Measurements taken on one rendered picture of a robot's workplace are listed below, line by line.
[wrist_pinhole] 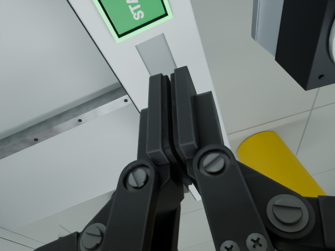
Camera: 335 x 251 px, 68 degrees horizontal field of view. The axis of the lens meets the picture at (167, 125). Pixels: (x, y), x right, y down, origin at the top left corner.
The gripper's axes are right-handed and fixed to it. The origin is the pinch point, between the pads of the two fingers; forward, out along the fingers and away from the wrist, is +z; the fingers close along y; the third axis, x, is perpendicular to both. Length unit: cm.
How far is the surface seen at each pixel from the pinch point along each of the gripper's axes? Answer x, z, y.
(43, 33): -4.0, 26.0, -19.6
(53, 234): -63, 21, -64
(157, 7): -1.5, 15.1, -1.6
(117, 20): -1.0, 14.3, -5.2
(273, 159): -166, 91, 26
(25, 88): -10.2, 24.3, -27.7
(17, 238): -49, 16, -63
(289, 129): -180, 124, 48
